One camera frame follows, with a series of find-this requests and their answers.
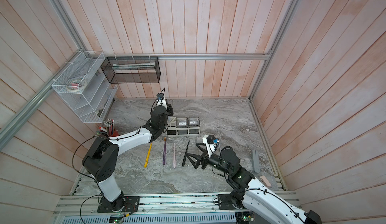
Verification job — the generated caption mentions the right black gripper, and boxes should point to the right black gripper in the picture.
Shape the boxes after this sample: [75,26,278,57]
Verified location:
[188,143,233,177]

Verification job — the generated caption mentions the purple toothbrush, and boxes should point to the purple toothbrush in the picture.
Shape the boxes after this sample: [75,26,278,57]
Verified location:
[162,137,167,165]

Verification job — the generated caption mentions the yellow toothbrush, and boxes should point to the yellow toothbrush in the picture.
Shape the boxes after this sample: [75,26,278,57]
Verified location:
[144,143,152,168]

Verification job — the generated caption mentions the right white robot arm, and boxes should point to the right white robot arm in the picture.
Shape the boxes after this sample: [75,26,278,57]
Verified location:
[183,143,322,224]

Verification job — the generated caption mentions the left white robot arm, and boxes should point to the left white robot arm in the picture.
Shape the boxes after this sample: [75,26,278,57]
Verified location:
[82,99,173,212]

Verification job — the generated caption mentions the black toothbrush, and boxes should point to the black toothbrush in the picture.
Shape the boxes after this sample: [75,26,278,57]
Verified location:
[182,140,190,167]

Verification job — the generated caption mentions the light pink toothbrush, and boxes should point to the light pink toothbrush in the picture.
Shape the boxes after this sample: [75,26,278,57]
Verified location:
[173,143,177,169]

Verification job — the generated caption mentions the grey flat block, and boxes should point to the grey flat block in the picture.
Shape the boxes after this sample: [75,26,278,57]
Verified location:
[251,150,260,174]

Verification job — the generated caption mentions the red pencil cup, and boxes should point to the red pencil cup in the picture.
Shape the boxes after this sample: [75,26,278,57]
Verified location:
[98,127,119,137]

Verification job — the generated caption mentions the pink eraser block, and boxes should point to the pink eraser block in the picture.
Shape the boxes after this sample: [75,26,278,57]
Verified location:
[259,175,271,187]

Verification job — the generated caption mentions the tape roll on shelf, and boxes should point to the tape roll on shelf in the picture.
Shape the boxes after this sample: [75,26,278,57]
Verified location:
[65,79,87,93]

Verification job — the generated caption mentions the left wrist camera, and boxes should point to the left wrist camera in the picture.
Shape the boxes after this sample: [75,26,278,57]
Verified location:
[156,93,167,108]

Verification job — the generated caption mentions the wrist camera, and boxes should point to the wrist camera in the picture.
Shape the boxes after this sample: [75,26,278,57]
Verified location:
[203,135,219,157]
[156,93,167,108]

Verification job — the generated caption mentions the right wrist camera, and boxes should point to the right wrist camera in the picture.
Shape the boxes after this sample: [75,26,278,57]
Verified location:
[203,135,219,157]

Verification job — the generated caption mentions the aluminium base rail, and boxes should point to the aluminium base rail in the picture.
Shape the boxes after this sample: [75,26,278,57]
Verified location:
[53,193,248,216]

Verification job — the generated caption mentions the black wire mesh basket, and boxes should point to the black wire mesh basket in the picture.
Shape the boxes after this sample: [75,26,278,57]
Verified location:
[101,56,161,84]

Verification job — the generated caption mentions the white wire mesh shelf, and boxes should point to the white wire mesh shelf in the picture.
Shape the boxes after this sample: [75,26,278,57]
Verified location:
[52,51,118,123]

